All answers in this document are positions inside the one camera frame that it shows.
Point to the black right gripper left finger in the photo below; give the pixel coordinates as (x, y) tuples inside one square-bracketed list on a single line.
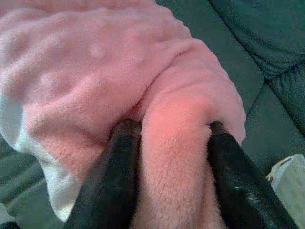
[(107, 181)]

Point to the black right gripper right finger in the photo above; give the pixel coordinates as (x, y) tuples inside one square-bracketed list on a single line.
[(240, 190)]

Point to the pink fleece pillow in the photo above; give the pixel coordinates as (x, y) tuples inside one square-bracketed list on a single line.
[(100, 78)]

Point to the dark green leather sofa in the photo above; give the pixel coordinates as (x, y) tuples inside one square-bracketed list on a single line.
[(262, 47)]

